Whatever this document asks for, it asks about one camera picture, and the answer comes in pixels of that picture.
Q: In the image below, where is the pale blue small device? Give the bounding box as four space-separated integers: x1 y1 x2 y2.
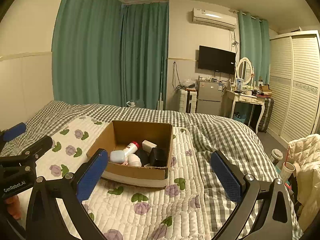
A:
110 150 126 164

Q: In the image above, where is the white bottle red cap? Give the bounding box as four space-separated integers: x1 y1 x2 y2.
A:
123 141 139 157

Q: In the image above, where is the white small box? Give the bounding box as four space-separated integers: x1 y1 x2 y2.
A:
142 140 157 153

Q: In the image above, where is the black power bank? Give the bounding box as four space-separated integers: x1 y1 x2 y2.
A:
135 149 150 166

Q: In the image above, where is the left hand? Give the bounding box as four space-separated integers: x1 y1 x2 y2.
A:
4 195 21 220

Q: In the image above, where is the paper cup with straw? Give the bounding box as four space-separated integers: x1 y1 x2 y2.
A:
280 148 296 183

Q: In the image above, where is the lidded plastic cup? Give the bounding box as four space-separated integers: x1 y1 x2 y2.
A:
269 148 283 165

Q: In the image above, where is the cream puffer jacket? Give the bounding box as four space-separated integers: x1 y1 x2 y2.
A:
289 134 319 231

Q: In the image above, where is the open cardboard box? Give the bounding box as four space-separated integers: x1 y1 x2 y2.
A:
87 120 173 189

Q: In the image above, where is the grey checkered bed blanket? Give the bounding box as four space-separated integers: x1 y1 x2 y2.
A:
0 100 303 240

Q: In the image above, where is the white floral quilted mat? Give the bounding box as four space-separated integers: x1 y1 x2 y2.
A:
15 115 226 240

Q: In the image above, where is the dark suitcase by wardrobe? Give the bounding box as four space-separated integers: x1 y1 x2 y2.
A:
258 98 274 133

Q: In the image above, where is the green curtain left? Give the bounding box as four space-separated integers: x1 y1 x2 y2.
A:
52 0 169 109

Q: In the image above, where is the green curtain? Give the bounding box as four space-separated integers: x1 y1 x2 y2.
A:
52 0 169 109
238 11 270 84

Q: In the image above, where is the white dressing table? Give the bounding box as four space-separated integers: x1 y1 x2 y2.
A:
221 90 266 134

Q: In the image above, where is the small silver refrigerator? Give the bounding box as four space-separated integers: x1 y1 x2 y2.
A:
196 81 223 115

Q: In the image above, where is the white suitcase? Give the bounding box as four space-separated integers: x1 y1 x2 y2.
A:
178 88 197 113

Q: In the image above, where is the oval vanity mirror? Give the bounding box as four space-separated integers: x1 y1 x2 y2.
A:
236 57 254 85

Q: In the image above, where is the white louvered wardrobe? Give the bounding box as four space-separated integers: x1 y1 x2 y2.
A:
267 30 319 146

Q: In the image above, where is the green curtain right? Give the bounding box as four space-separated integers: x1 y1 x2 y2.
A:
238 11 270 84

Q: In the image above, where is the white air conditioner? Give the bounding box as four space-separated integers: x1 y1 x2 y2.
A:
192 8 237 30

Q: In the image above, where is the black wall television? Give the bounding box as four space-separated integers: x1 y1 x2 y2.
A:
198 46 236 75

